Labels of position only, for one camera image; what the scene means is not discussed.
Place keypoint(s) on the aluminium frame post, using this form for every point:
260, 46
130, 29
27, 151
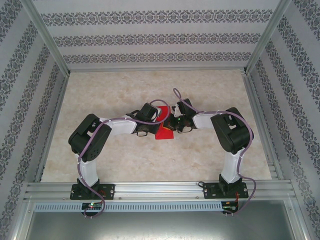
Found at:
48, 40
265, 37

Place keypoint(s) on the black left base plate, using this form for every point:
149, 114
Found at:
110, 191

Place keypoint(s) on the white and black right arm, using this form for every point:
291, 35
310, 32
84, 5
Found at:
232, 167

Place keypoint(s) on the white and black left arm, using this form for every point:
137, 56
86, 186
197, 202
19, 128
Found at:
87, 170

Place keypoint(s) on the aluminium left table side rail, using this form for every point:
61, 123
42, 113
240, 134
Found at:
53, 125

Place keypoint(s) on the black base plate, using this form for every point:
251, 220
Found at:
210, 191
110, 191

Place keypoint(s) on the aluminium right frame post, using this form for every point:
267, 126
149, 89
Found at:
265, 37

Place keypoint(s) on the aluminium mounting rail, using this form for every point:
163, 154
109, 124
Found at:
155, 190

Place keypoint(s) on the aluminium table side rail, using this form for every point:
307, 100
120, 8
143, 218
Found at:
53, 125
254, 100

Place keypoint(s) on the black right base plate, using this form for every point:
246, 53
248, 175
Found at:
210, 191

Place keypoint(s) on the aluminium left frame post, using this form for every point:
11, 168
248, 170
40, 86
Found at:
48, 40

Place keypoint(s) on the grey metal panel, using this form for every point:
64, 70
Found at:
160, 227

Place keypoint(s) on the aluminium right table side rail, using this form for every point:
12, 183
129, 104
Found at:
254, 100

